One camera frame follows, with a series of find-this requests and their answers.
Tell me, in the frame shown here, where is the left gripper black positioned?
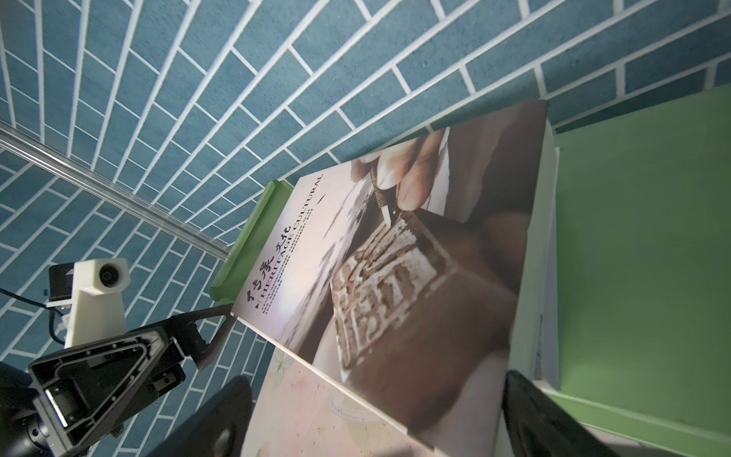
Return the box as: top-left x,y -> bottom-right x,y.
27,302 -> 236,457

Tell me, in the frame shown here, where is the white Loewe Foundation book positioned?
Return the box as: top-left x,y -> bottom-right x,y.
534,148 -> 560,390

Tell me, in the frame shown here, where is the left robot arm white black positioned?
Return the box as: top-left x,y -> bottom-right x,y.
1,305 -> 236,456

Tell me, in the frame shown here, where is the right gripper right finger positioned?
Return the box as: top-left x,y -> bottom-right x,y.
502,371 -> 616,457

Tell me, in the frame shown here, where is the green two-tier shelf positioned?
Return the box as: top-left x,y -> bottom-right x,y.
211,91 -> 730,456

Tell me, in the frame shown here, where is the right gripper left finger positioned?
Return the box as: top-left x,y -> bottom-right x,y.
150,375 -> 254,457

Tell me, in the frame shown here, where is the white-backed heritage culture book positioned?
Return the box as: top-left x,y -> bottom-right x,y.
233,100 -> 558,456

